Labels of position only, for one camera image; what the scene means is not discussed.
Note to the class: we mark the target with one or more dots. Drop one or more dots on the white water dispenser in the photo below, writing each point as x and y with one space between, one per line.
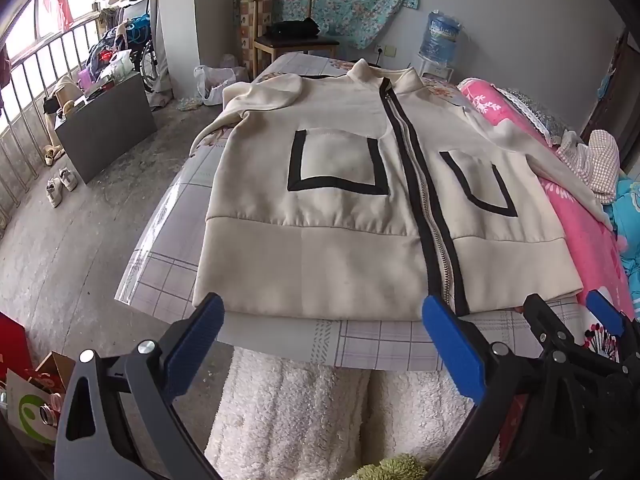
435 72

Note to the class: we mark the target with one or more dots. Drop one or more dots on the pink hanging garment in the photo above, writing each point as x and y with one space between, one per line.
55 2

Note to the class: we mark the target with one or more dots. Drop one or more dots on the cream jacket with black trim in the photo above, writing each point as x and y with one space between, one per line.
325 240

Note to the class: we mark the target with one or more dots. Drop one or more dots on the teal blanket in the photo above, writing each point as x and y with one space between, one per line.
627 210

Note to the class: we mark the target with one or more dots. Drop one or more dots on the white plastic bag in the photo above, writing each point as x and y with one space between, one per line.
215 85

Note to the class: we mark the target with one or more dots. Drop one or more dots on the green and white bag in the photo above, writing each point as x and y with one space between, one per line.
27 410

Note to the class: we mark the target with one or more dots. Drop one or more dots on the red box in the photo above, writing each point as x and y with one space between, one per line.
14 350

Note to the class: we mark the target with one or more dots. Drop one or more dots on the blue water bottle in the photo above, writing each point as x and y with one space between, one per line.
440 40

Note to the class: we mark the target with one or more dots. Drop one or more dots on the mauve hanging coat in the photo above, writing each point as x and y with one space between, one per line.
4 65

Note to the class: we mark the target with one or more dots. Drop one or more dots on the grey lace-trimmed pillow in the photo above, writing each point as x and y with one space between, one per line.
535 107

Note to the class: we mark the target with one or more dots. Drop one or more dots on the teal floral hanging cloth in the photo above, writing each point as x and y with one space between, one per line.
360 0

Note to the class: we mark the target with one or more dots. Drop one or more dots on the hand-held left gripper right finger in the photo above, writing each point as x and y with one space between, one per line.
452 350

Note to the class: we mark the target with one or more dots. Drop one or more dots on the beige slipper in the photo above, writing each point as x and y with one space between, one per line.
52 155

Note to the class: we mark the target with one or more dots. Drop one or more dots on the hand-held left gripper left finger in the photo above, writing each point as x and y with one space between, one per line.
195 345

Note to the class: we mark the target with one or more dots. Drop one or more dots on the black bag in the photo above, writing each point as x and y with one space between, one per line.
294 27

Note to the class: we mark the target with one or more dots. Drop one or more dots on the pink container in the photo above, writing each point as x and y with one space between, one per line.
86 79

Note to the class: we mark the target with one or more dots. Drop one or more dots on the metal balcony railing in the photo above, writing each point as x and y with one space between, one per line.
50 41

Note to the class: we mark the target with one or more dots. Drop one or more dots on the dark wooden door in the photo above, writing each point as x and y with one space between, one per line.
612 110

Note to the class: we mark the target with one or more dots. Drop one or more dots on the grey cabinet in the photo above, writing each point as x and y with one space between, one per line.
110 125

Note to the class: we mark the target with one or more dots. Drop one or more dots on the pink checked cloth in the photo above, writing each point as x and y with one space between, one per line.
595 165

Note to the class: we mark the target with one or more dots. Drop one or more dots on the wooden chair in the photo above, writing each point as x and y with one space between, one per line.
300 44

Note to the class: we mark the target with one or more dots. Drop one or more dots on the pile of colourful clothes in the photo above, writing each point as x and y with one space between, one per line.
107 47

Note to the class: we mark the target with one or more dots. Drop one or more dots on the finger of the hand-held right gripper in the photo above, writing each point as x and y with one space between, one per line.
547 322
605 312

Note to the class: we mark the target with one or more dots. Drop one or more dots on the pink fleece blanket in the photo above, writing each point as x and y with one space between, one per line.
575 220

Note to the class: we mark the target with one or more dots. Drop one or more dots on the white fluffy blanket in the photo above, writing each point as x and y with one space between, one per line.
310 410

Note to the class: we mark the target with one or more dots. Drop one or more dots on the wall socket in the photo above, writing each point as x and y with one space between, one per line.
387 51

